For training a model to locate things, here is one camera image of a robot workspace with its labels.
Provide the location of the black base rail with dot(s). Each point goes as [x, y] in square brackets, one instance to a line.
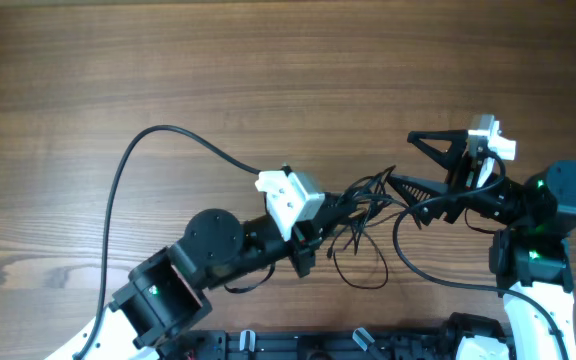
[425, 344]

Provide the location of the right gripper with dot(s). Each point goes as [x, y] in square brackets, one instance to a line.
[463, 176]

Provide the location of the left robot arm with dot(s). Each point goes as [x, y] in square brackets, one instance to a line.
[164, 295]

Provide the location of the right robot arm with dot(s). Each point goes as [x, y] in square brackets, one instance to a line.
[529, 255]

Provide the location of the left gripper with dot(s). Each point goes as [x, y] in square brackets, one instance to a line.
[306, 235]

